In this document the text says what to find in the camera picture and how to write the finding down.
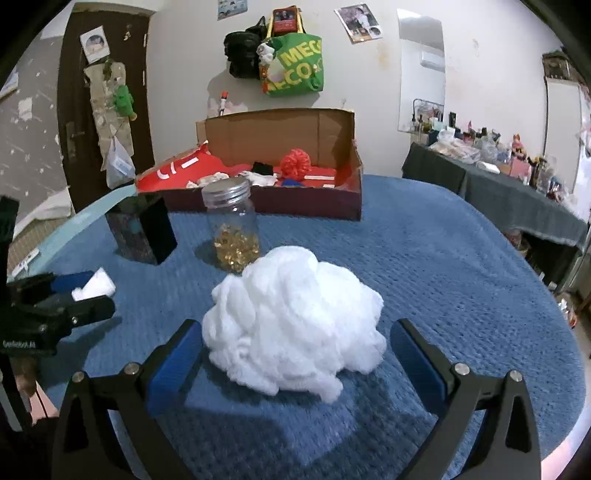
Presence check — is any brown door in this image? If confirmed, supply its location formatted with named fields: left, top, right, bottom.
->
left=58, top=2, right=155, bottom=215

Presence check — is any cardboard box with red lining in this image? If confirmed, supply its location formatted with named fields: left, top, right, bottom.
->
left=135, top=108, right=365, bottom=221

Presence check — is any white paper sheet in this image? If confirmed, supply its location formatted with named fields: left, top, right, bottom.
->
left=18, top=185, right=75, bottom=227

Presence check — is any green tote bag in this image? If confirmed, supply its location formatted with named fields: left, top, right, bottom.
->
left=261, top=32, right=325, bottom=97

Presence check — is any black square box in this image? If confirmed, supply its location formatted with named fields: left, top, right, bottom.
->
left=105, top=193, right=178, bottom=265

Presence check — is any blue blanket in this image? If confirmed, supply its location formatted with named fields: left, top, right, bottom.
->
left=37, top=174, right=587, bottom=480

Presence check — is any red and yellow bag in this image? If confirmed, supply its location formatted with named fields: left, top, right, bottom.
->
left=267, top=6, right=308, bottom=35

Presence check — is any light blue bed sheet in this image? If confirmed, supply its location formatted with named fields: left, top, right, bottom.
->
left=14, top=189, right=139, bottom=278

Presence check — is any red yarn pompom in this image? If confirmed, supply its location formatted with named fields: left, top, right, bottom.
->
left=279, top=148, right=312, bottom=181

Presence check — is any white mesh bath pouf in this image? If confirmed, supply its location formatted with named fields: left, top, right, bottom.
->
left=202, top=246, right=387, bottom=401

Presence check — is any green plush toy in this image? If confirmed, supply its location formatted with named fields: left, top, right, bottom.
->
left=113, top=85, right=138, bottom=121

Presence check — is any white cloth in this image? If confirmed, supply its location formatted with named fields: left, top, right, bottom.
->
left=71, top=268, right=116, bottom=301

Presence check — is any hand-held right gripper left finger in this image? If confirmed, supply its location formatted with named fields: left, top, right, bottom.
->
left=51, top=318, right=205, bottom=480

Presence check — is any photo on door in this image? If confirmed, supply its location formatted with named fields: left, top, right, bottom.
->
left=79, top=30, right=110, bottom=61

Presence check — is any small wall poster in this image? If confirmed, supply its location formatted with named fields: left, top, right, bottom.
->
left=217, top=0, right=250, bottom=21

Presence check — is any wall photo collage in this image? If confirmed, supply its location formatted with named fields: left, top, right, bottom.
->
left=335, top=4, right=384, bottom=44

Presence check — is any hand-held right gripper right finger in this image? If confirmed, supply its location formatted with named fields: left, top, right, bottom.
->
left=390, top=318, right=542, bottom=480

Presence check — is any beige hanging organizer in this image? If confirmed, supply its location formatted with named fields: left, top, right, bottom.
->
left=83, top=60, right=134, bottom=148

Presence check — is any side table with dark cloth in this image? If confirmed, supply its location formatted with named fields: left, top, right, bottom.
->
left=401, top=142, right=589, bottom=287

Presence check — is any door handle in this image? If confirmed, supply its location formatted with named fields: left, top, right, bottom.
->
left=65, top=121, right=86, bottom=162

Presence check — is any white tall panel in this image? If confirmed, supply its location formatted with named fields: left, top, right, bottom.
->
left=544, top=74, right=583, bottom=197

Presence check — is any group of bottles and cosmetics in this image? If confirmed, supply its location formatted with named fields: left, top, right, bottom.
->
left=411, top=99, right=578, bottom=204

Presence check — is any glass jar with metal lid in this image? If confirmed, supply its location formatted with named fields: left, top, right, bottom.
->
left=201, top=178, right=262, bottom=274

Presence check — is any clear plastic bag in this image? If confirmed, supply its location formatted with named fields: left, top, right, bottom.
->
left=105, top=136, right=137, bottom=189

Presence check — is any wall mirror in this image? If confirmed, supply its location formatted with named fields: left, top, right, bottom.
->
left=397, top=8, right=447, bottom=134

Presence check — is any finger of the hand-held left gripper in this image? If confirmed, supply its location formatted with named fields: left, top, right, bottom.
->
left=9, top=271, right=96, bottom=297
left=41, top=295, right=116, bottom=331

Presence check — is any black bag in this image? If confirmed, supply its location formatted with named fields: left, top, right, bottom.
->
left=224, top=16, right=269, bottom=79

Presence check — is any white plush toy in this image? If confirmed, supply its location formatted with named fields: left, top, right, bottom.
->
left=256, top=41, right=280, bottom=68

